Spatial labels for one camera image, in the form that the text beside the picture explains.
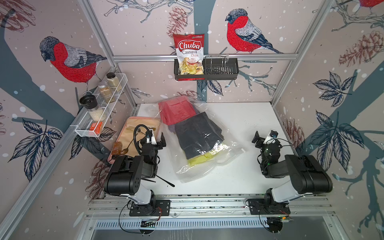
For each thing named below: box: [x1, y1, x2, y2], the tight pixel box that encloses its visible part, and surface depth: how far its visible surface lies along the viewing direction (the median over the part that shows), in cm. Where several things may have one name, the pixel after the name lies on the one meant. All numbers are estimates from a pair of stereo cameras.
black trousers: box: [175, 112, 225, 160], surface depth 90 cm
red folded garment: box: [158, 95, 196, 126], surface depth 105 cm
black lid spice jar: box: [79, 94, 106, 122], surface depth 67 cm
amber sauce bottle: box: [111, 141, 123, 156], surface depth 94 cm
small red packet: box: [89, 121, 103, 134], surface depth 67 cm
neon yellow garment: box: [187, 153, 215, 166], surface depth 88 cm
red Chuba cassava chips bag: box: [173, 33, 205, 81], surface depth 85 cm
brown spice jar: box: [98, 81, 113, 104], surface depth 76 cm
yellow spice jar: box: [106, 72, 122, 92], surface depth 83 cm
